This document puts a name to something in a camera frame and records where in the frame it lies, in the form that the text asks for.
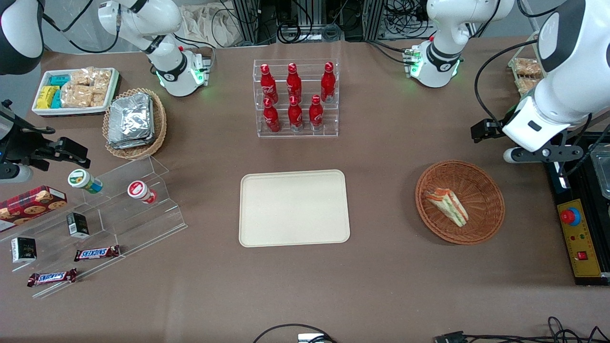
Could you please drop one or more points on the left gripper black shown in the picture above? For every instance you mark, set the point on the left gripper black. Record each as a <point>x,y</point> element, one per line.
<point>493,129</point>

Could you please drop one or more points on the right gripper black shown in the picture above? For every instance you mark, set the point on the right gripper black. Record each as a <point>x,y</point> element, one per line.
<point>24,145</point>

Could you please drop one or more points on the triangular sandwich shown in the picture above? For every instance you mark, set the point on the triangular sandwich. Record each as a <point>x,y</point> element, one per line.
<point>448,206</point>

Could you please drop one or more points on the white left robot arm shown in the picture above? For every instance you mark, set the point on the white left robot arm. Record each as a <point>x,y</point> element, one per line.
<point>450,28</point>

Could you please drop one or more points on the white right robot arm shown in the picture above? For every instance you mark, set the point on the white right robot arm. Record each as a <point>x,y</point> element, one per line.
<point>143,19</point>

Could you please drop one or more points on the white rectangular snack tray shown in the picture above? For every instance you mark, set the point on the white rectangular snack tray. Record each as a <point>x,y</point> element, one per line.
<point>66,111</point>

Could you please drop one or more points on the light tan wicker basket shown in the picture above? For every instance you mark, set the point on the light tan wicker basket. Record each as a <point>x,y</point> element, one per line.
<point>133,152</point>

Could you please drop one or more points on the brown wicker basket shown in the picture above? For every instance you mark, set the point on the brown wicker basket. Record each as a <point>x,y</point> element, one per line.
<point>481,200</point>

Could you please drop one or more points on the beige plastic tray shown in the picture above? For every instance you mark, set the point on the beige plastic tray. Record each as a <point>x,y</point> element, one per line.
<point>286,209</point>

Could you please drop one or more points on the green lid yogurt cup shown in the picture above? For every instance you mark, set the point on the green lid yogurt cup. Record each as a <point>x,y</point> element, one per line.
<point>78,178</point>

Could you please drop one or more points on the teal snack packet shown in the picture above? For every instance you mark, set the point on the teal snack packet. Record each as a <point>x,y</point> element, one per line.
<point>59,80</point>
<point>57,99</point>

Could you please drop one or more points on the clear wrapped rice cracker pack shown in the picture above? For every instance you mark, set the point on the clear wrapped rice cracker pack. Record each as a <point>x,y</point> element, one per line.
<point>76,95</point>
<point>83,76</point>
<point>526,66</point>
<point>102,78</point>
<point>525,85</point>
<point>98,99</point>

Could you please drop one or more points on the yellow snack packet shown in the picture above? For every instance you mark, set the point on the yellow snack packet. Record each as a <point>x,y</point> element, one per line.
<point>46,96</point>

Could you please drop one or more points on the red plaid cookie box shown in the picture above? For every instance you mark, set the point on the red plaid cookie box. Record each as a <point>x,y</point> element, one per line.
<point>28,205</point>

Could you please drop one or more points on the silver foil packet stack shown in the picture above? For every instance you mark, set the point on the silver foil packet stack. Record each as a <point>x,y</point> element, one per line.
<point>131,119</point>

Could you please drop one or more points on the small black carton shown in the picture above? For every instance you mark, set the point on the small black carton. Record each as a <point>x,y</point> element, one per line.
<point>24,250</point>
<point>77,225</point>

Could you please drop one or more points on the red lid yogurt cup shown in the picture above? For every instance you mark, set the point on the red lid yogurt cup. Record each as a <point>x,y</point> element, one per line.
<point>137,189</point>

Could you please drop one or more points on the clear acrylic stepped shelf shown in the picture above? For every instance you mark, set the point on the clear acrylic stepped shelf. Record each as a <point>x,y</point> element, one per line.
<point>143,224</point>

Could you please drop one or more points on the brown snickers bar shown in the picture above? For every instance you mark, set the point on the brown snickers bar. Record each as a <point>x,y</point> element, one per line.
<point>51,277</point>
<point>96,253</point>

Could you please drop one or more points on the red emergency stop button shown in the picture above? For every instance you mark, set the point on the red emergency stop button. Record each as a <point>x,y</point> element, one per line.
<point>568,216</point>

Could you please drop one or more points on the clear plastic container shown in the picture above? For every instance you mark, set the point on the clear plastic container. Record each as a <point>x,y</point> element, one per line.
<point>601,171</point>

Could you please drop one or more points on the yellow control panel box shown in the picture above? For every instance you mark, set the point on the yellow control panel box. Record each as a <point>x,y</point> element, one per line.
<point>584,238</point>

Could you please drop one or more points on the clear acrylic bottle rack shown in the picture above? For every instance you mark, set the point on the clear acrylic bottle rack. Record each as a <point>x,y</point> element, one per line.
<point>333,128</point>

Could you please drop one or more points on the red cola bottle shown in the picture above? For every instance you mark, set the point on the red cola bottle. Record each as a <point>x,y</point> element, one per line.
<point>315,114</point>
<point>271,116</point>
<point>295,114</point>
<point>268,85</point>
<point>293,82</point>
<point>327,82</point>

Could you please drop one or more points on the beige cloth bag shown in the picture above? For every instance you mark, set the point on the beige cloth bag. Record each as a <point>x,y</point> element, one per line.
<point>209,26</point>

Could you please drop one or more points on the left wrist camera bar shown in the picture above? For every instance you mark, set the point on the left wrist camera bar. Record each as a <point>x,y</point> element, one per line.
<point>543,155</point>

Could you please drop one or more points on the aluminium frame post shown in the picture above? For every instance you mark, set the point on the aluminium frame post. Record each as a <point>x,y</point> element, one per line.
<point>374,19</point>
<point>248,19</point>

